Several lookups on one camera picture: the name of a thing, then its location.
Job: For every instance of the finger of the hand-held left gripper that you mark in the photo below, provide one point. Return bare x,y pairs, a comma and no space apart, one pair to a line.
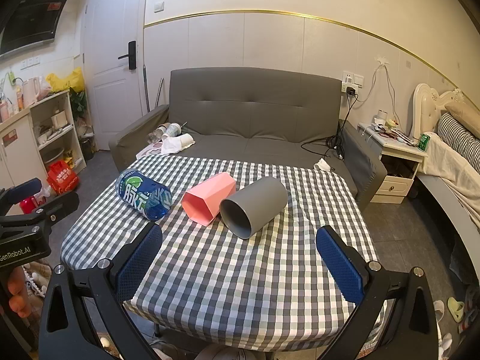
60,204
24,191

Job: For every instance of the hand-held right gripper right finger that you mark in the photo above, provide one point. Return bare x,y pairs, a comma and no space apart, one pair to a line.
339,266

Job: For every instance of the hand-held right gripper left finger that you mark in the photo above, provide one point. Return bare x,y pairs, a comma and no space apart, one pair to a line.
138,262

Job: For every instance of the grey cup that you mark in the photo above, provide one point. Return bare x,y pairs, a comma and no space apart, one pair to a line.
262,198

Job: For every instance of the pink hexagonal cup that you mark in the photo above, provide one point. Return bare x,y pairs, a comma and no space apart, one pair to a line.
210,195

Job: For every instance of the white paper cup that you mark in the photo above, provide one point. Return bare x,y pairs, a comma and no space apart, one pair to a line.
187,141

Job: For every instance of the printed paper cup with straw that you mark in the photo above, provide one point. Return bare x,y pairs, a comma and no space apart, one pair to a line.
173,130

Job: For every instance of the person's left hand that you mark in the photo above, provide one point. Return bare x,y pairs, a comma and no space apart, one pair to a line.
17,287

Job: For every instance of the red shopping bag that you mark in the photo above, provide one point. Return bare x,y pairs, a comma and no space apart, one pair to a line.
62,178

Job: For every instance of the white kitchen cabinet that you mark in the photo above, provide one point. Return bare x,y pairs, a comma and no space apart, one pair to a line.
18,138

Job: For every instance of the blue drink bottle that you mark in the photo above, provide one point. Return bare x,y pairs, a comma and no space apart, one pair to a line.
138,195

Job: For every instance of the grey checkered tablecloth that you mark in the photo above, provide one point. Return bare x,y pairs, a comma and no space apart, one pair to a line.
243,270

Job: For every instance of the pink electric kettle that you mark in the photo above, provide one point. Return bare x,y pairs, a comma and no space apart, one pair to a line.
32,89

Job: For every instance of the white crumpled tissue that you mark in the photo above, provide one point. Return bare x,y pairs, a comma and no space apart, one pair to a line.
321,164

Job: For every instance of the white slipper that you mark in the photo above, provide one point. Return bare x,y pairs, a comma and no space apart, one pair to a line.
439,311

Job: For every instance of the white door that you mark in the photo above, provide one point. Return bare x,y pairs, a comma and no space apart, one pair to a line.
108,101

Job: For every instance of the clear plastic bottle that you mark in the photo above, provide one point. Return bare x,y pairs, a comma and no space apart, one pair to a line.
154,137

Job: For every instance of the white nightstand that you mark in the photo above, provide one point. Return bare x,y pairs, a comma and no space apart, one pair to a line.
397,165

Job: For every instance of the yellow plastic bag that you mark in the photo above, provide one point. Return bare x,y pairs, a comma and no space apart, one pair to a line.
67,80

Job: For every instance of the white cloth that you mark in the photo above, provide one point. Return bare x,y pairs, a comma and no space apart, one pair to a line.
170,146

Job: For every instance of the green slipper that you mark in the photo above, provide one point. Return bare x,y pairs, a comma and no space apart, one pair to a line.
455,309

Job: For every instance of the beige blanket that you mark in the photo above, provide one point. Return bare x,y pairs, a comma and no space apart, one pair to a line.
450,165

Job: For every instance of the metal pole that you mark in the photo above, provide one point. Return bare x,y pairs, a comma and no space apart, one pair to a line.
159,92

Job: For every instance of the green drink can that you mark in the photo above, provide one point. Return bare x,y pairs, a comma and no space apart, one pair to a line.
424,142

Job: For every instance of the black range hood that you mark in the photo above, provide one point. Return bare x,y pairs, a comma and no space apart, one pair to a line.
30,22

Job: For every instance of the checkered pillow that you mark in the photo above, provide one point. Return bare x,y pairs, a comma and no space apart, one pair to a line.
455,133

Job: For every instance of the white carved headboard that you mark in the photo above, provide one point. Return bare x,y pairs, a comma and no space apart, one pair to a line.
425,108

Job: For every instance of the grey sofa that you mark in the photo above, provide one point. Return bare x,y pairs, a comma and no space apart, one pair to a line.
243,101

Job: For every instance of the beige pillow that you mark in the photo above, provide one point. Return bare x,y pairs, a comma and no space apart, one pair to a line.
467,114

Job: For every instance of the grey bed frame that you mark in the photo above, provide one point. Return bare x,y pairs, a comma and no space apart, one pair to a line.
446,206

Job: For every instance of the white wall socket panel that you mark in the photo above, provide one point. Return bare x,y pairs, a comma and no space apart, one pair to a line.
352,79

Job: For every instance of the white light switch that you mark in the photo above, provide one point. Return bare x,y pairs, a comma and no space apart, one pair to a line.
159,6

